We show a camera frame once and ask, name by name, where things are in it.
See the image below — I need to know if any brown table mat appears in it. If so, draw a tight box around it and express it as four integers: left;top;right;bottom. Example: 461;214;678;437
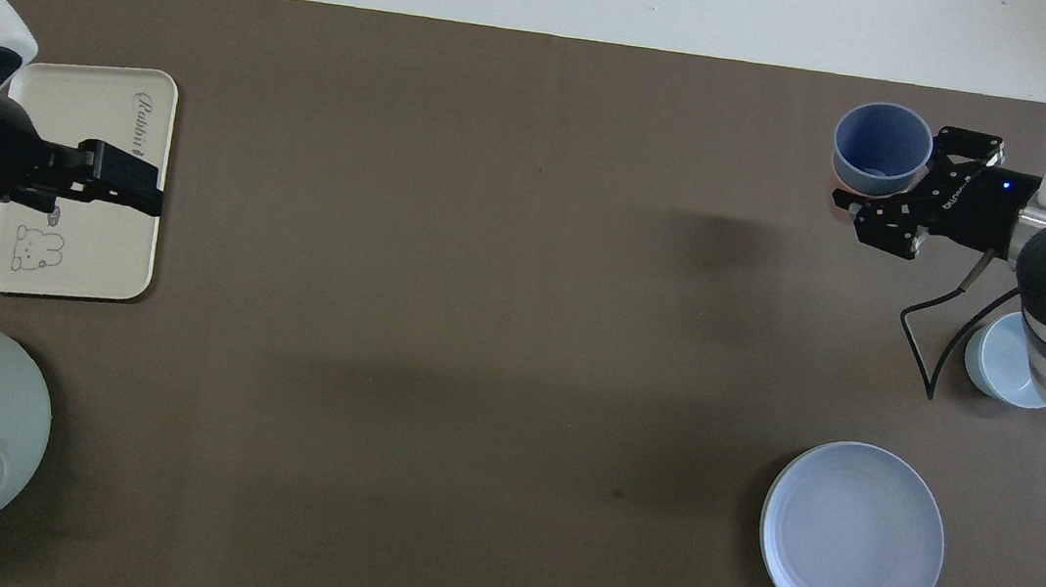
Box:
0;0;1046;587

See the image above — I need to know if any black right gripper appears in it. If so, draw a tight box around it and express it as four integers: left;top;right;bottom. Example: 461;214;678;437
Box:
847;115;1034;274

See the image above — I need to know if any light blue bowl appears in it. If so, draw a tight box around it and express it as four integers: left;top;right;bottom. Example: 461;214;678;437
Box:
959;307;1046;411

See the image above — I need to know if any cream rabbit print tray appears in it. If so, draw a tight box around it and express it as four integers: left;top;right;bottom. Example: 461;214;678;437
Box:
0;52;182;310

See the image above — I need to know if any pink plastic cup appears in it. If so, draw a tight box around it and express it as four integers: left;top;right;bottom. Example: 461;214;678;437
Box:
822;157;937;253

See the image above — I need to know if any blue plastic cup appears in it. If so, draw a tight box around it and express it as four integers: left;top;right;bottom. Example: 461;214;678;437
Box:
827;97;939;203

